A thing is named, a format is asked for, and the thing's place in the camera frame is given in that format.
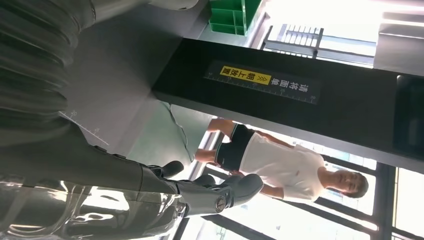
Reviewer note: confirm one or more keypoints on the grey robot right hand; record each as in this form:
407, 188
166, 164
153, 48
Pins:
82, 172

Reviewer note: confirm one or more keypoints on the person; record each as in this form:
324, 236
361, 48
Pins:
285, 165

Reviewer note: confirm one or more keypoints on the black yellow ruler label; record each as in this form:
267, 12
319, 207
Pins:
265, 81

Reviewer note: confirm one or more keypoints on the green plastic crate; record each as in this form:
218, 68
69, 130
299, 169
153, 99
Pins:
232, 18

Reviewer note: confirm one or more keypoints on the metal window railing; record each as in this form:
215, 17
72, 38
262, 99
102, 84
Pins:
298, 41

